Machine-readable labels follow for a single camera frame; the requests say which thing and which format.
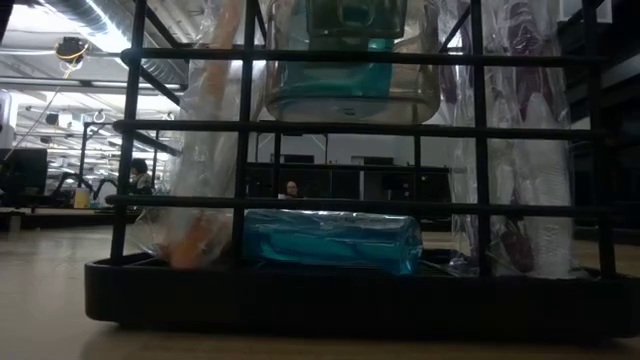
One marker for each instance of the neighbouring station robot arm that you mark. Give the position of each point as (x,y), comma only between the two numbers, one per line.
(107,187)
(70,187)

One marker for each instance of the teal mouthwash bottle white cap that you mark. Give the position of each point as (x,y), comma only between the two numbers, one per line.
(330,240)
(335,75)

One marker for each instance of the person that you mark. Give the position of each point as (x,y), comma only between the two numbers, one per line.
(140,172)
(291,189)

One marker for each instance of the black computer monitor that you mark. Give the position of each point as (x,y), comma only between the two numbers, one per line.
(25,170)

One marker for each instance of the neighbouring station black frame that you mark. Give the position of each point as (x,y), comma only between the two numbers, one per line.
(82,150)

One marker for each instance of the clear plastic cup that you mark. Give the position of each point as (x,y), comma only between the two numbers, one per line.
(415,85)

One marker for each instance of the black storage cabinet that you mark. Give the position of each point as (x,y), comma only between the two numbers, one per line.
(385,185)

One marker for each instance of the small yellow container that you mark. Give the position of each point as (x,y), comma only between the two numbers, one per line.
(81,198)

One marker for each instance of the wide silver ventilation duct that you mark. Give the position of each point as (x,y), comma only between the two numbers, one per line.
(100,20)

